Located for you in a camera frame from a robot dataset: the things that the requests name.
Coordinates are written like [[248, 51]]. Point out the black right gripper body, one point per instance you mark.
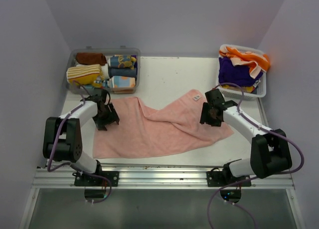
[[207, 115]]

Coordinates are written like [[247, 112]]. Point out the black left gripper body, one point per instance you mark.
[[107, 116]]

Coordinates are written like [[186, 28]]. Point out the pink terry towel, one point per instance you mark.
[[144, 132]]

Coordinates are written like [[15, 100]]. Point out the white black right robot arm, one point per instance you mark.
[[269, 154]]

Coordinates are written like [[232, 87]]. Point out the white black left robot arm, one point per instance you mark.
[[62, 144]]

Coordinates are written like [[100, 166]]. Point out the white plastic laundry basket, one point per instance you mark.
[[258, 90]]

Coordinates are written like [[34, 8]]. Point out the light blue orange rolled towel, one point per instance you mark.
[[121, 82]]

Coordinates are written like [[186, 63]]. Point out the yellow striped rolled towel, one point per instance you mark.
[[86, 75]]

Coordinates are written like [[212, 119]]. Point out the clear plastic storage bin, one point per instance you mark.
[[107, 52]]

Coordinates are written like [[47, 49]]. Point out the dark blue rolled towel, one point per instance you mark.
[[125, 72]]

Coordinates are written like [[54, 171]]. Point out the purple towel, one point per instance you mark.
[[228, 73]]

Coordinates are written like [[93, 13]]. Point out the white rolled towel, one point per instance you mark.
[[105, 71]]

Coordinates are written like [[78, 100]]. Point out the blue yellow patterned rolled towel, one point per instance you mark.
[[122, 61]]

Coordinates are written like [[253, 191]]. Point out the brown rolled towel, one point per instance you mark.
[[87, 58]]

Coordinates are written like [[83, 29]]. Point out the orange white towel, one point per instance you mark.
[[239, 56]]

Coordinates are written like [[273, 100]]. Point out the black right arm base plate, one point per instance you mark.
[[218, 177]]

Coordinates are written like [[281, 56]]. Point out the aluminium table edge rail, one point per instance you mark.
[[131, 177]]

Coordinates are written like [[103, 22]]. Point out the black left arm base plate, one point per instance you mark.
[[83, 180]]

